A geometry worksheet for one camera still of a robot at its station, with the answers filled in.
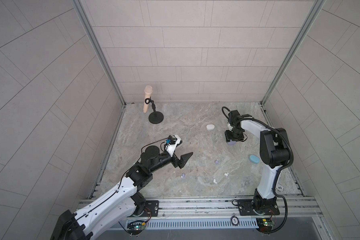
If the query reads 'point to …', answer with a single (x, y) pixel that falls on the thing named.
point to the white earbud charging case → (210, 127)
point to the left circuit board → (136, 227)
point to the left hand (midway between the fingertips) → (189, 148)
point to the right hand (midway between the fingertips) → (229, 139)
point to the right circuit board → (264, 224)
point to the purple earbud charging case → (232, 142)
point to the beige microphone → (148, 91)
